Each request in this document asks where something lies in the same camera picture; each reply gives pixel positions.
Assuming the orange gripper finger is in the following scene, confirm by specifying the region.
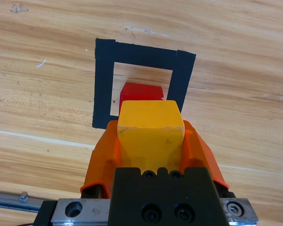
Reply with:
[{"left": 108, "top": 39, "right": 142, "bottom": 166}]
[
  {"left": 179, "top": 119, "right": 236, "bottom": 198},
  {"left": 80, "top": 120, "right": 133, "bottom": 198}
]

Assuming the yellow wooden block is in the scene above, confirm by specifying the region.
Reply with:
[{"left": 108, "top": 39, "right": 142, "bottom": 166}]
[{"left": 117, "top": 100, "right": 185, "bottom": 172}]

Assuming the red wooden block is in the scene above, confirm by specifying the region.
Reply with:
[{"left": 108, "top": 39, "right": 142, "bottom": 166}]
[{"left": 119, "top": 82, "right": 164, "bottom": 111}]

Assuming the black tape square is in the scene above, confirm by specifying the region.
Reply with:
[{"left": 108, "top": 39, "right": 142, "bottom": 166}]
[{"left": 92, "top": 38, "right": 197, "bottom": 129}]

